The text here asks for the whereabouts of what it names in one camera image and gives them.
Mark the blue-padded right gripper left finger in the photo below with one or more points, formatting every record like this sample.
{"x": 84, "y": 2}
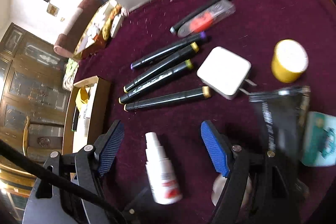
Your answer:
{"x": 93, "y": 161}

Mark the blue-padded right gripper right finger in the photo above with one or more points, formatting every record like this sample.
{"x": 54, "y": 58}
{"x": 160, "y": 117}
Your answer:
{"x": 231, "y": 165}

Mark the black foil pouch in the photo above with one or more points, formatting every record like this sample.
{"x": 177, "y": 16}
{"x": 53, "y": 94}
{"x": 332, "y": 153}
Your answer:
{"x": 281, "y": 115}

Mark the teal white tissue pack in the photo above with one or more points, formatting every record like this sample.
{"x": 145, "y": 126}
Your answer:
{"x": 319, "y": 140}

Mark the black marker olive cap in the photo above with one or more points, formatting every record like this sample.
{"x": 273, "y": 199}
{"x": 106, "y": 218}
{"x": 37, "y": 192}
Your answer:
{"x": 157, "y": 81}

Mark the yellow cylindrical container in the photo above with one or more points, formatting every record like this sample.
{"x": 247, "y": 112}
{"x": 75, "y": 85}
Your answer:
{"x": 289, "y": 61}

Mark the cardboard tray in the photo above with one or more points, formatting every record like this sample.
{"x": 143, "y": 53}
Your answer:
{"x": 85, "y": 113}

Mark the white spray bottle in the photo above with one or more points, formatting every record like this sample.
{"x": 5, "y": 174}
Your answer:
{"x": 160, "y": 172}

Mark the black marker tan cap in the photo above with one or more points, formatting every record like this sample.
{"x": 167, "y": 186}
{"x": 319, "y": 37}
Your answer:
{"x": 201, "y": 93}

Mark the white square charger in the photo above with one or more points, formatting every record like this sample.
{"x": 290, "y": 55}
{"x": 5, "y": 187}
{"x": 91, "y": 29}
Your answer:
{"x": 225, "y": 72}

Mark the black marker yellow cap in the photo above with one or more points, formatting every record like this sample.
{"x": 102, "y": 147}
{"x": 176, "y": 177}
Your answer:
{"x": 166, "y": 63}

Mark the brown armchair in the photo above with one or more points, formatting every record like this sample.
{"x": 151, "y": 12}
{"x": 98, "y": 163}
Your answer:
{"x": 69, "y": 38}

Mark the black marker purple cap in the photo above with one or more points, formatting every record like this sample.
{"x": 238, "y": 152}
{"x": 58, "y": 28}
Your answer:
{"x": 168, "y": 50}

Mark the clear case with red item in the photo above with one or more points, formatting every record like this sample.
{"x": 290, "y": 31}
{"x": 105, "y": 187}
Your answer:
{"x": 202, "y": 21}

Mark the thin black pen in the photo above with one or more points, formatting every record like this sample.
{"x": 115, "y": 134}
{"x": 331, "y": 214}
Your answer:
{"x": 178, "y": 25}

